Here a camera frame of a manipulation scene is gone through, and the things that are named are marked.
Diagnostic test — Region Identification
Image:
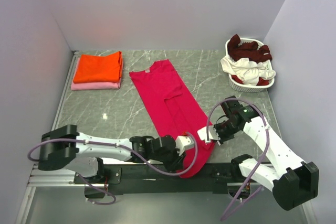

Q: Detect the aluminium frame rail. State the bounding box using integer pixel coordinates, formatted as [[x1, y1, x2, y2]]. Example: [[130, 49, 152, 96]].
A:
[[15, 49, 115, 223]]

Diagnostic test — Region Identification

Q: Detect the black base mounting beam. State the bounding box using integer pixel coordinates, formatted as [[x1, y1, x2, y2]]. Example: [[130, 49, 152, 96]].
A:
[[86, 163, 245, 195]]

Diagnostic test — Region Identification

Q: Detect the white plastic laundry basket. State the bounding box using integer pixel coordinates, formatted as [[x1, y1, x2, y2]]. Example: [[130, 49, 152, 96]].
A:
[[220, 35, 276, 92]]

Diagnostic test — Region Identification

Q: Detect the dark maroon garment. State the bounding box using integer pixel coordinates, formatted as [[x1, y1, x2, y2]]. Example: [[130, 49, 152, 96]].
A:
[[227, 34, 272, 63]]

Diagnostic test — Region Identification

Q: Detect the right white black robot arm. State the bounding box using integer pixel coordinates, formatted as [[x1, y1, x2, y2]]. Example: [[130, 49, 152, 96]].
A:
[[213, 96, 319, 210]]

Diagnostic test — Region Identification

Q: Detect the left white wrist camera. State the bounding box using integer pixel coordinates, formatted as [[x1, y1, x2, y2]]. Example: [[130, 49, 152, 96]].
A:
[[175, 132, 195, 156]]

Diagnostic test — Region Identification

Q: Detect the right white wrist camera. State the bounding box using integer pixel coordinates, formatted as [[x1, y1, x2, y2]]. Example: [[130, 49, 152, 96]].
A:
[[197, 125, 220, 144]]

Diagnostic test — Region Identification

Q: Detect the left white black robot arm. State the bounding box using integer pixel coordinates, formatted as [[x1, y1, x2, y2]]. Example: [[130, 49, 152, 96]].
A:
[[38, 124, 185, 183]]

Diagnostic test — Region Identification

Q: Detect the folded light pink t shirt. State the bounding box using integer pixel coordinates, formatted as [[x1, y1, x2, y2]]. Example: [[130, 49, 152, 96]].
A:
[[71, 56, 123, 91]]

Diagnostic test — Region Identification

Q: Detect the red garment in basket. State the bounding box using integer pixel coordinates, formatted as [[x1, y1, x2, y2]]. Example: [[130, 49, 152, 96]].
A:
[[232, 75, 269, 86]]

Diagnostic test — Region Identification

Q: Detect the crimson pink t shirt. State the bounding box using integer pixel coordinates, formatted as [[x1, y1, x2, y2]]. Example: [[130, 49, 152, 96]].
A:
[[129, 60, 215, 178]]

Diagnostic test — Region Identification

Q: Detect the white crumpled garment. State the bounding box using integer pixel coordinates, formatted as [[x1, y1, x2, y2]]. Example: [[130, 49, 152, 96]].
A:
[[220, 55, 276, 84]]

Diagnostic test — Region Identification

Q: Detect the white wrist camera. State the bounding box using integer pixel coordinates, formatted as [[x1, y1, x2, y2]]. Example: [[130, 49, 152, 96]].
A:
[[175, 132, 195, 156], [197, 125, 220, 144]]

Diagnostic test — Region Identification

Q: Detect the folded orange t shirt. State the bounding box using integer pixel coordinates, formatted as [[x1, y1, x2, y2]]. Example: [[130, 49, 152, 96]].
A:
[[73, 51, 123, 84]]

